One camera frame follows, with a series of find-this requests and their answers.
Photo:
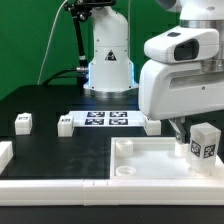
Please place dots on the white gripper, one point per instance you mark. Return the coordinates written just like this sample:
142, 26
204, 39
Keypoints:
173, 82

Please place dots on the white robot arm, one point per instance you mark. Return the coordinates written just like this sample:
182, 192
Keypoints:
111, 72

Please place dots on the white square tabletop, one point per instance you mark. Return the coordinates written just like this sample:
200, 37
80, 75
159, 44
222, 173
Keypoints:
153, 158

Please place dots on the black camera stand pole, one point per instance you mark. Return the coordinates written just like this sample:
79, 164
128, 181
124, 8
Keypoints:
80, 11

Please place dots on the white AprilTag base sheet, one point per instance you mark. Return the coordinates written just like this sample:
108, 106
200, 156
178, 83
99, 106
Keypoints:
107, 118

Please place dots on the white U-shaped obstacle fence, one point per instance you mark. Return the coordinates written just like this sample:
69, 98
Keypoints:
111, 192

